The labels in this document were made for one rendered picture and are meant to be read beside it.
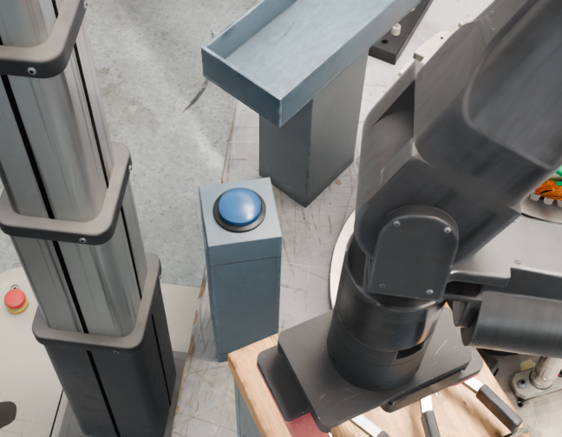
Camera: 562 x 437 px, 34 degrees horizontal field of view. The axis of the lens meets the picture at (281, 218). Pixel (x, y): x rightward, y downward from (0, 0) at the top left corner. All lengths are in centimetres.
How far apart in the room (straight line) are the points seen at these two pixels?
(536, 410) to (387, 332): 61
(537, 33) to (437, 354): 26
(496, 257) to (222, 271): 48
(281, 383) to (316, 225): 62
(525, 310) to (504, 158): 11
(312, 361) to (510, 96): 24
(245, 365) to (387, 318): 31
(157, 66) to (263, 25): 139
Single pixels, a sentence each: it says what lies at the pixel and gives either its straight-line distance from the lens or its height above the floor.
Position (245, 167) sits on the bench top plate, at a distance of 122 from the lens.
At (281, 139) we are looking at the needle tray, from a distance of 112.
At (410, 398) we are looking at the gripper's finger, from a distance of 57.
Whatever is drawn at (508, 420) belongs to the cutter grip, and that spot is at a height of 109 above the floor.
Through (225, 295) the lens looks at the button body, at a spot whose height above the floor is 94.
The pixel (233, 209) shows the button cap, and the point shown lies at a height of 104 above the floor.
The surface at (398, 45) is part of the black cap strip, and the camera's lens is 135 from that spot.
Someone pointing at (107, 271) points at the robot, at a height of 83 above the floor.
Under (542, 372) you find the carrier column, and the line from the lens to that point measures 105.
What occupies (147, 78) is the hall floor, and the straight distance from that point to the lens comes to 239.
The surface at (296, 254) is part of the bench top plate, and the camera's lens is 115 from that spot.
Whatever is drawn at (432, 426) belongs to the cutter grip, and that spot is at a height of 109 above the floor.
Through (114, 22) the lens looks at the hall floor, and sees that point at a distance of 254.
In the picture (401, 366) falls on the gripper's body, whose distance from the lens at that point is 52.
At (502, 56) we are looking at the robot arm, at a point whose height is 150.
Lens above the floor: 176
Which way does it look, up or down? 56 degrees down
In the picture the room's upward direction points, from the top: 2 degrees clockwise
